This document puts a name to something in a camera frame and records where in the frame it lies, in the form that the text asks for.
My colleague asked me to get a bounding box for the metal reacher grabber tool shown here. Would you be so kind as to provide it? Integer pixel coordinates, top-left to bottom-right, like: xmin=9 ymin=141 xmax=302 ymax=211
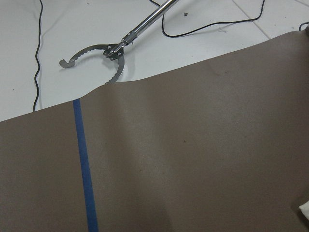
xmin=59 ymin=0 xmax=178 ymax=84

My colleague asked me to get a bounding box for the cream long-sleeve printed shirt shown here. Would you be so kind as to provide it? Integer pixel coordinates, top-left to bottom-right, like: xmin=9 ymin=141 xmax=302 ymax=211
xmin=298 ymin=201 xmax=309 ymax=220

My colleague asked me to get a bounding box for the black cable on white table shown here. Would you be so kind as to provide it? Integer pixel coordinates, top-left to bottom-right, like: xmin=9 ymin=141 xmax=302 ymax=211
xmin=32 ymin=0 xmax=44 ymax=112

